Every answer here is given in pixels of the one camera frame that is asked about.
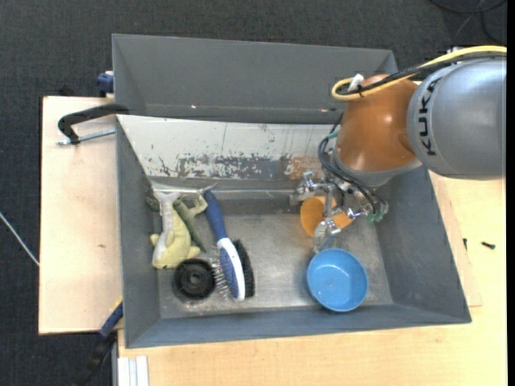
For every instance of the grey metal bin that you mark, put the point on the grey metal bin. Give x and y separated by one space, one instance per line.
273 75

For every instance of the blue bowl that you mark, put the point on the blue bowl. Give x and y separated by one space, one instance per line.
336 280

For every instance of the black bristle brush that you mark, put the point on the black bristle brush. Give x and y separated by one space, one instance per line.
247 268

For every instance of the black ribbed round disc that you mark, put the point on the black ribbed round disc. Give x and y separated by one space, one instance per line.
194 278

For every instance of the yellow and white toy shark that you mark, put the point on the yellow and white toy shark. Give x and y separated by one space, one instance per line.
173 239

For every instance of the green toy lizard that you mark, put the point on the green toy lizard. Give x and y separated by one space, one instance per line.
191 215

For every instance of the blue and white brush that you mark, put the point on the blue and white brush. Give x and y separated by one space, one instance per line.
229 261

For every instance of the small black screw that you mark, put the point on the small black screw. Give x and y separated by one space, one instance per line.
488 245

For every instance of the dark speckled small toy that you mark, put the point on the dark speckled small toy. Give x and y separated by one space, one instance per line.
152 203

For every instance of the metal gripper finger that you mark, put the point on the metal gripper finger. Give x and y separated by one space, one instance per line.
326 229
309 183

